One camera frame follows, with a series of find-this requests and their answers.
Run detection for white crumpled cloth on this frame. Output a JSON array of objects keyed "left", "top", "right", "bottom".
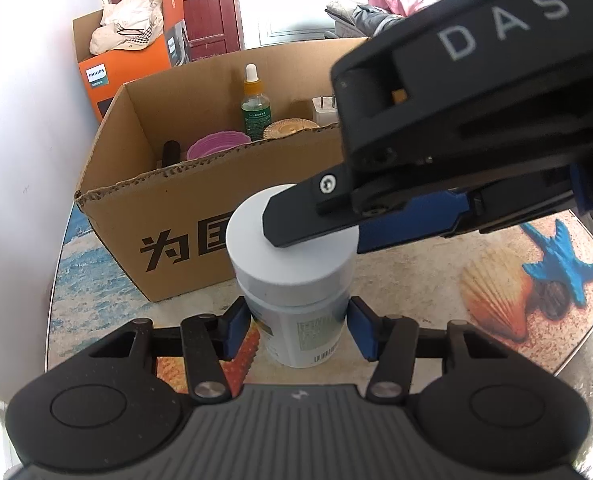
[{"left": 100, "top": 0, "right": 164, "bottom": 28}]

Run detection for white wardrobe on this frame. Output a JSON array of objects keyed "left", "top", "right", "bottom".
[{"left": 236, "top": 0, "right": 367, "bottom": 52}]

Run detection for white pill bottle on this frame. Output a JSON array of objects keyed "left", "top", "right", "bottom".
[{"left": 226, "top": 184, "right": 358, "bottom": 369}]

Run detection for purple plastic lid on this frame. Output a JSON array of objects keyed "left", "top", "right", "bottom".
[{"left": 186, "top": 130, "right": 252, "bottom": 161}]

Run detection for large brown cardboard box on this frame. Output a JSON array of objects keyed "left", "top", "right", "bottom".
[{"left": 75, "top": 36, "right": 377, "bottom": 303}]

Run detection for red wooden door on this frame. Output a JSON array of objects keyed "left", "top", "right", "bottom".
[{"left": 101, "top": 0, "right": 242, "bottom": 61}]

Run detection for grey quilt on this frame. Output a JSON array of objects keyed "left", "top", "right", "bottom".
[{"left": 326, "top": 2, "right": 408, "bottom": 38}]

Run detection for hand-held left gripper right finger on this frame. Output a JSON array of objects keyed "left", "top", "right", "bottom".
[{"left": 349, "top": 296, "right": 516, "bottom": 403}]

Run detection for green dropper bottle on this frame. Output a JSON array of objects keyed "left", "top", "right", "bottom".
[{"left": 240, "top": 63, "right": 272, "bottom": 142}]

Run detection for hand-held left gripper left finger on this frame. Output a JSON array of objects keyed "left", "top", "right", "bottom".
[{"left": 89, "top": 297, "right": 251, "bottom": 403}]

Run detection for orange cardboard box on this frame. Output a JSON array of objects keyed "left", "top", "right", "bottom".
[{"left": 72, "top": 0, "right": 192, "bottom": 123}]

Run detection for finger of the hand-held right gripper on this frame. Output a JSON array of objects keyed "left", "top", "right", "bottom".
[
  {"left": 356, "top": 160, "right": 593, "bottom": 255},
  {"left": 262, "top": 165, "right": 361, "bottom": 248}
]

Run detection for white clothes in orange box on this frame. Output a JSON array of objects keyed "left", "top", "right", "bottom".
[{"left": 89, "top": 21, "right": 158, "bottom": 55}]

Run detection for white charger plug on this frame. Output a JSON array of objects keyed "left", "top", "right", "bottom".
[{"left": 306, "top": 94, "right": 339, "bottom": 128}]

